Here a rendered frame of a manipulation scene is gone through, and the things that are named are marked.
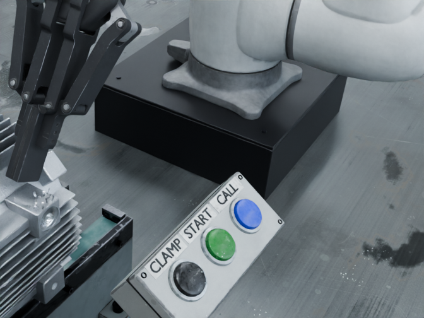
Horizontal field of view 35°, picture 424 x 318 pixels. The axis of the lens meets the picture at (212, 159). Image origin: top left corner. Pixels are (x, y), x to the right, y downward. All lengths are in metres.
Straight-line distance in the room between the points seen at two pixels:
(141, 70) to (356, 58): 0.38
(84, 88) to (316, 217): 0.56
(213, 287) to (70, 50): 0.24
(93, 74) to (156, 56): 0.63
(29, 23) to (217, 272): 0.28
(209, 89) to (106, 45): 0.52
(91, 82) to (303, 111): 0.56
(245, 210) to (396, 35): 0.41
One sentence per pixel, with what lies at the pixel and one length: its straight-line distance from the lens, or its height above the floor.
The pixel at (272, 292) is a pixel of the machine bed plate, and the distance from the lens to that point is 0.93.
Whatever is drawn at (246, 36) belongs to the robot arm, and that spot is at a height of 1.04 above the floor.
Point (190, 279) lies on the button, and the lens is 0.56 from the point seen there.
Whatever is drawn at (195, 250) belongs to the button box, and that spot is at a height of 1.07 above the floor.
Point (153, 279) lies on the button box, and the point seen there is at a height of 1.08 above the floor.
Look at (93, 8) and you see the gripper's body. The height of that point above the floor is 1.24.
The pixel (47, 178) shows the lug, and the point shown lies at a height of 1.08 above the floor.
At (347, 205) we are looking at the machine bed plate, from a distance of 1.09.
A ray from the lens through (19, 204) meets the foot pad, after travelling 0.62.
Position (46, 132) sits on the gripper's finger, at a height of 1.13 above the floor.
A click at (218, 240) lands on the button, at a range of 0.59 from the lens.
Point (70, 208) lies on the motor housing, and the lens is 0.66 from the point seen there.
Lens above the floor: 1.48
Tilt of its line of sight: 37 degrees down
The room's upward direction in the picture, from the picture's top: 6 degrees clockwise
